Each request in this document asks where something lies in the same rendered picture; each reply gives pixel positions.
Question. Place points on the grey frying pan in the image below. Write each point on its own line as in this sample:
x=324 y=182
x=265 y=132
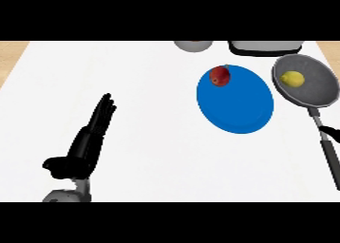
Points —
x=313 y=91

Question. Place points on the grey round bowl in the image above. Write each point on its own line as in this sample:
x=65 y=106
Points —
x=192 y=46

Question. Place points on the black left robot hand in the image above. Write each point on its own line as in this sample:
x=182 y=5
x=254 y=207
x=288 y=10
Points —
x=86 y=142

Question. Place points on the blue plate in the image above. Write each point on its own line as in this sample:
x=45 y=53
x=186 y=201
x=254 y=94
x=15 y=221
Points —
x=235 y=101

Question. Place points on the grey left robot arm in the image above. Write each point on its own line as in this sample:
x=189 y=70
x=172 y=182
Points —
x=73 y=192

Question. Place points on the red apple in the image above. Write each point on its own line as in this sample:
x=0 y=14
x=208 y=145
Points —
x=219 y=76

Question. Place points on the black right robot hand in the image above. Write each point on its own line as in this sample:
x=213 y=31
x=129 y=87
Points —
x=338 y=134

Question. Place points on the yellow lemon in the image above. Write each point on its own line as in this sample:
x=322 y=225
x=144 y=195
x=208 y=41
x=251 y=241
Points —
x=293 y=78

